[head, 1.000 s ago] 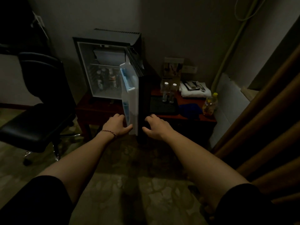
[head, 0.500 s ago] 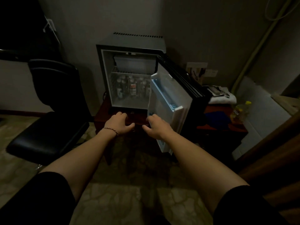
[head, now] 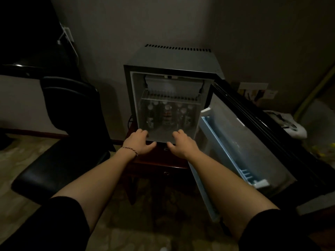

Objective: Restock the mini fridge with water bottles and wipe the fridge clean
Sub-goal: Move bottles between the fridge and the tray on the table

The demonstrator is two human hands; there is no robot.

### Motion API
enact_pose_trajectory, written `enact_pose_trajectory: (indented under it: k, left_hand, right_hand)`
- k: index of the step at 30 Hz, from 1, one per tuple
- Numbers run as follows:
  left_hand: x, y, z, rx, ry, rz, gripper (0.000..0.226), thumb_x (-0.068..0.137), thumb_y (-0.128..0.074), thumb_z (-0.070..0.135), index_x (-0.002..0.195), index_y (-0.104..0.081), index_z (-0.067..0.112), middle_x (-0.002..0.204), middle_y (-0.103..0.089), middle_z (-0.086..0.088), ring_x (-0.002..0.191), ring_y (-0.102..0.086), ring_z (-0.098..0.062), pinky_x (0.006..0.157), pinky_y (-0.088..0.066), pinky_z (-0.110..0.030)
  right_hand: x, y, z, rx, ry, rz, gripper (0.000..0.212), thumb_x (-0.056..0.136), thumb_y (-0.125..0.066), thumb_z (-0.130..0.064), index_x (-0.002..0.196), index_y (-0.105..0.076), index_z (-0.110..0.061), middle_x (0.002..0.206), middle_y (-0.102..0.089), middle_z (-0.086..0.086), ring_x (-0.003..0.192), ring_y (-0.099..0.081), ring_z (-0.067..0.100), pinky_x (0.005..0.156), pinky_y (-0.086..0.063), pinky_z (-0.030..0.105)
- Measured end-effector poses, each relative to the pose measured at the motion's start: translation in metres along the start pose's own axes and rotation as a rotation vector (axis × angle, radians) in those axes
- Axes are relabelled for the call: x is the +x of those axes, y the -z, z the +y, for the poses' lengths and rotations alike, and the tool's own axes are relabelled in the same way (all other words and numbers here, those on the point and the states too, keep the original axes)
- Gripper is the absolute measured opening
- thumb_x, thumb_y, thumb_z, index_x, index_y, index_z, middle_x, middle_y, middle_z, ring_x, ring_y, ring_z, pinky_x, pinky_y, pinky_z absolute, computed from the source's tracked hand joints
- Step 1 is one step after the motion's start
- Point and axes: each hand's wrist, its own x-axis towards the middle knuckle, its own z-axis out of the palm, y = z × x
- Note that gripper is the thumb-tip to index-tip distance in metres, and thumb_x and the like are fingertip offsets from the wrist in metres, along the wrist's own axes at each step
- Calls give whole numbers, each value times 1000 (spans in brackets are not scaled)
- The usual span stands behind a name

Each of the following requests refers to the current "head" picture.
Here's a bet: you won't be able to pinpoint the person's black right sleeve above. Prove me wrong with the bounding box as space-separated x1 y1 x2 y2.
238 209 322 251

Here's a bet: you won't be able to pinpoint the person's right hand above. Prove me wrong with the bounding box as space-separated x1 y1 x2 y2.
166 129 201 160

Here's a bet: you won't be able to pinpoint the dark wooden drawer table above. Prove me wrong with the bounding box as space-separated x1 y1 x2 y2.
121 122 194 207

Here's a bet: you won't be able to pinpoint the braided wrist bracelet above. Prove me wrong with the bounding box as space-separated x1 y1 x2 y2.
120 146 139 158

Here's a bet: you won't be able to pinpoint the person's black left sleeve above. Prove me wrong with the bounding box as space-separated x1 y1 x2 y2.
0 196 91 251

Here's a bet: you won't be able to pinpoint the person's right forearm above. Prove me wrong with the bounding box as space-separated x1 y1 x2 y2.
186 149 279 241

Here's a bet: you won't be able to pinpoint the person's black sleeve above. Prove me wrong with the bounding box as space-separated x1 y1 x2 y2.
238 209 322 251
0 196 91 251

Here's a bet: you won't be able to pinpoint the printed brochure stand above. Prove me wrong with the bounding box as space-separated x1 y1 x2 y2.
237 82 269 107

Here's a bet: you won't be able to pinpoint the green wall pipe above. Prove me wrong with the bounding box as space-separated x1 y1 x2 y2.
293 66 335 121

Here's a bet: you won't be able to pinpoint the white power cable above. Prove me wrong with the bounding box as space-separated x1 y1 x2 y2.
57 33 79 63

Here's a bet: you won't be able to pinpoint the white folded towel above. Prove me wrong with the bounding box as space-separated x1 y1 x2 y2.
264 110 307 139

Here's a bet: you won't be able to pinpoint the person's left hand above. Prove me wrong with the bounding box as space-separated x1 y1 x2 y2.
122 129 157 157

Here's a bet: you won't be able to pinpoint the black television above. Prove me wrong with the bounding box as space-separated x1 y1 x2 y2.
0 0 82 80

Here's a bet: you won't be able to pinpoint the cluster of water bottles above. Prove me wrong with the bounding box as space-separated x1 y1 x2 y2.
145 100 195 128

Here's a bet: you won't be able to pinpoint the light blue door rack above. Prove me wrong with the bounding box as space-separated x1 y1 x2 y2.
200 116 270 189

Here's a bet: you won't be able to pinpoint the white wall panel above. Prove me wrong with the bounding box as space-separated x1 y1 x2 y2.
301 99 335 154

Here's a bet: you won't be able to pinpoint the person's left forearm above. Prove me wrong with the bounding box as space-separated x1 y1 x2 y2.
51 149 138 233

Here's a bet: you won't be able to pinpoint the black mini fridge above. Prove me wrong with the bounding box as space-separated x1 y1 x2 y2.
123 44 335 225

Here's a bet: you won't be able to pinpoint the white socket with plug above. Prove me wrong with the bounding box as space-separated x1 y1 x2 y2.
60 26 72 42

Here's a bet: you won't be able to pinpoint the remote controls on black folder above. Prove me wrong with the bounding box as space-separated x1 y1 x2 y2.
272 112 298 128

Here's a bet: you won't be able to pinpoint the black office chair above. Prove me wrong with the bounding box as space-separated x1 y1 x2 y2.
11 76 116 206

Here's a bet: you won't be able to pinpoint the yellow capped liquid bottle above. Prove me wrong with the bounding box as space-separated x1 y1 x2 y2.
310 143 335 165

